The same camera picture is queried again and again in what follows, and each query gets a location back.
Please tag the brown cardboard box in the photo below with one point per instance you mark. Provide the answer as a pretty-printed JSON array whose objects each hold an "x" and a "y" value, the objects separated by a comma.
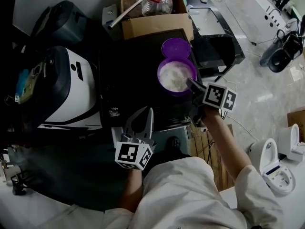
[{"x": 155, "y": 26}]

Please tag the black metal clamp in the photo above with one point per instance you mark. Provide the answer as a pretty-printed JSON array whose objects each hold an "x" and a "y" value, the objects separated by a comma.
[{"x": 18, "y": 182}]

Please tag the purple tub lid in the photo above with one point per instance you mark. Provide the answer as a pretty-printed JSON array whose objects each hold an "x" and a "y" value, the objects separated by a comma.
[{"x": 175, "y": 49}]

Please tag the white and dark appliance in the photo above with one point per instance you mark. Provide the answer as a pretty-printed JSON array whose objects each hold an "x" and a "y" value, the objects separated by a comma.
[{"x": 66, "y": 99}]

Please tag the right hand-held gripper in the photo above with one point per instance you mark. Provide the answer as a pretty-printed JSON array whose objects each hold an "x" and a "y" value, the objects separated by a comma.
[{"x": 218, "y": 95}]

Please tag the white toilet seat unit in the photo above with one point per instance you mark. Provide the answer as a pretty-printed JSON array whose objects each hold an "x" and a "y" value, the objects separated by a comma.
[{"x": 291, "y": 142}]

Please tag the person's right forearm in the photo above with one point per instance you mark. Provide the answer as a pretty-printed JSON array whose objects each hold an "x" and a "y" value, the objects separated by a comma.
[{"x": 225, "y": 144}]

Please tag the black washing machine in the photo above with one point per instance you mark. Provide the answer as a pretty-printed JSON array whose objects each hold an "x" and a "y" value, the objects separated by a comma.
[{"x": 133, "y": 80}]

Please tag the white detergent powder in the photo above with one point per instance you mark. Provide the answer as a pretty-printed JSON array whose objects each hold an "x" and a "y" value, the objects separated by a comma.
[{"x": 172, "y": 78}]

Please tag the purple plastic tub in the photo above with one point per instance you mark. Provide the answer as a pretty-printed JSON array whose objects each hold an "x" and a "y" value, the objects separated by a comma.
[{"x": 177, "y": 93}]

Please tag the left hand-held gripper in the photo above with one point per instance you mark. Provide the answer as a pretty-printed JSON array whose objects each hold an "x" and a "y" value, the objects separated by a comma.
[{"x": 127, "y": 154}]

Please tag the clear plastic bottle red cap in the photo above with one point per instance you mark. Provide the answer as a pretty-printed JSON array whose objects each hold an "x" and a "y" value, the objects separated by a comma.
[{"x": 157, "y": 5}]

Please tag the dark grey appliance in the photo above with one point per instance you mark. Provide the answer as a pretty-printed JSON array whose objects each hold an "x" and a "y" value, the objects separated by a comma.
[{"x": 59, "y": 24}]

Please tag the grey metal plate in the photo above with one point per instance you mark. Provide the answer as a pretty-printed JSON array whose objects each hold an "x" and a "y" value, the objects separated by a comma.
[{"x": 110, "y": 12}]

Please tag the person's left forearm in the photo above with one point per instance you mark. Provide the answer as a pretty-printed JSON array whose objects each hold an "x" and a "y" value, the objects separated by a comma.
[{"x": 131, "y": 190}]

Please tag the teal circuit board panel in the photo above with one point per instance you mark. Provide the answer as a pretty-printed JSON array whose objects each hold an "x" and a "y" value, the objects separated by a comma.
[{"x": 29, "y": 80}]

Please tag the white slotted panel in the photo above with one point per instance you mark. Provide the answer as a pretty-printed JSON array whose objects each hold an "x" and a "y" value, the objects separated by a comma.
[{"x": 268, "y": 11}]

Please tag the grey metal tube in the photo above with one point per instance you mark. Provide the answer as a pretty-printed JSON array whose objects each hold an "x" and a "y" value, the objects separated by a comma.
[{"x": 128, "y": 11}]

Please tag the black glass stand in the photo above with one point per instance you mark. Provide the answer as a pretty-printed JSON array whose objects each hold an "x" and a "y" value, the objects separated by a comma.
[{"x": 214, "y": 44}]

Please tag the black round floor device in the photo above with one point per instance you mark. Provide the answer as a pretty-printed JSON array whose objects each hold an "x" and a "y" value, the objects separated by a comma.
[{"x": 277, "y": 58}]

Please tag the person's white clothing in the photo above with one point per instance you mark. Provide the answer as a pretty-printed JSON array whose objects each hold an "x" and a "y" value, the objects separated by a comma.
[{"x": 186, "y": 194}]

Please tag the wooden slat panel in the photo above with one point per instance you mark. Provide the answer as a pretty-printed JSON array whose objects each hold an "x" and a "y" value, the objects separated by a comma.
[{"x": 212, "y": 151}]

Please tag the flat cardboard piece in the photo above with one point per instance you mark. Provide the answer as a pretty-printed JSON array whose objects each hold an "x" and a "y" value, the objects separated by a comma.
[{"x": 297, "y": 118}]

